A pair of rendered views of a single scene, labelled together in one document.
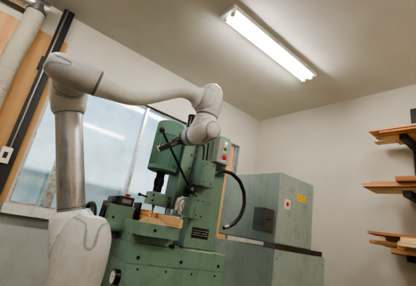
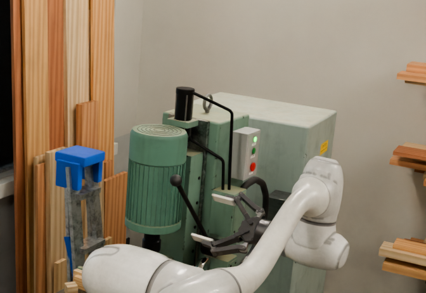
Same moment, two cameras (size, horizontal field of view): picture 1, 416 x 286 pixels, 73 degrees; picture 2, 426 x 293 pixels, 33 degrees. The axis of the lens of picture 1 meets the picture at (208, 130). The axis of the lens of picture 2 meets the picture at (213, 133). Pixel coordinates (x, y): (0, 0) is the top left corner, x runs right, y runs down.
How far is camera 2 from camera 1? 1.62 m
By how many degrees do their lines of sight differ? 44
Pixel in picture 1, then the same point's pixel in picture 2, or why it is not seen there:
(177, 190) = (185, 249)
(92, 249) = not seen: outside the picture
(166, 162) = (172, 219)
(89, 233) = not seen: outside the picture
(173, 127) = (177, 151)
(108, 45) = not seen: outside the picture
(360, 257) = (358, 163)
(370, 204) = (387, 80)
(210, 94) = (335, 194)
